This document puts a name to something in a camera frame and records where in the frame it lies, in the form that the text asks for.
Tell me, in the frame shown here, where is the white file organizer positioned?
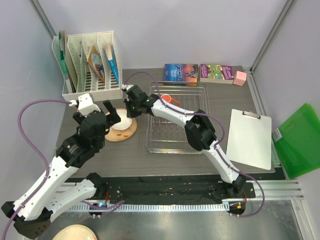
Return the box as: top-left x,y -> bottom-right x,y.
51,31 -> 123,101

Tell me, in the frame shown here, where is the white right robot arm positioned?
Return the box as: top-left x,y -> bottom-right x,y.
121,84 -> 246,198

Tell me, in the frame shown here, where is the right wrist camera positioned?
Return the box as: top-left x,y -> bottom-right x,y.
121,84 -> 134,92

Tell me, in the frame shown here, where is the orange ceramic mug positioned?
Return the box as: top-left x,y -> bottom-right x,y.
161,94 -> 180,107

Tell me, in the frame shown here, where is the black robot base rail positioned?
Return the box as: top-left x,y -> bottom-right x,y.
62,174 -> 256,203

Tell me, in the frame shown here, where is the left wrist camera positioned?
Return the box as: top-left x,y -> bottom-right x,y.
68,93 -> 101,118

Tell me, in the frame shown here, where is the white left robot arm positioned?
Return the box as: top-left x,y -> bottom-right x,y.
1,96 -> 121,240

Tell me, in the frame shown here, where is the green folder in organizer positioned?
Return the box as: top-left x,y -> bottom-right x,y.
58,30 -> 68,75

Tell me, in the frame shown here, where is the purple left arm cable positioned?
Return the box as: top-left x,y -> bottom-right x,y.
0,99 -> 126,240

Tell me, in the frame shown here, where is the blue booklet in organizer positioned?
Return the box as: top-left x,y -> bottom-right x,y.
104,44 -> 119,84

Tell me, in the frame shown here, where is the illustrated booklet in organizer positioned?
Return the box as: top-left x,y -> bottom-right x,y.
87,45 -> 106,83

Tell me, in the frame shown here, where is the beige bird-painted plate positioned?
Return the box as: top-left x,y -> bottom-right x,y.
105,118 -> 138,142

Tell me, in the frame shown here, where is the cream plate bottom edge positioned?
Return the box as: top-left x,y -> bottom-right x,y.
53,224 -> 98,240

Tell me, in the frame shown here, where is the blue Jane Eyre book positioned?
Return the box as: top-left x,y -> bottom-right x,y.
163,63 -> 199,87

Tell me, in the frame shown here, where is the purple paperback book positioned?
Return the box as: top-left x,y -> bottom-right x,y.
200,64 -> 234,84

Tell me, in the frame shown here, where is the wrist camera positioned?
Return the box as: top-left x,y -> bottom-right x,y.
121,84 -> 134,92
68,93 -> 101,118

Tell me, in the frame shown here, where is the green plastic folder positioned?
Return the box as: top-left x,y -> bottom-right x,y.
271,103 -> 320,179

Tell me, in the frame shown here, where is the orange ceramic bowl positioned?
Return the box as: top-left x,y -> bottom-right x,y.
112,108 -> 133,131

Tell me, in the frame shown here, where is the white clipboard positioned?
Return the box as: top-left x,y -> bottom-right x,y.
226,109 -> 272,170

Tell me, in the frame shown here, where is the pink cube power socket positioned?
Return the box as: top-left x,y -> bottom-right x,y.
232,71 -> 247,87

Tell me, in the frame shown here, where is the metal wire dish rack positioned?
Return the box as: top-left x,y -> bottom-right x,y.
146,82 -> 209,155

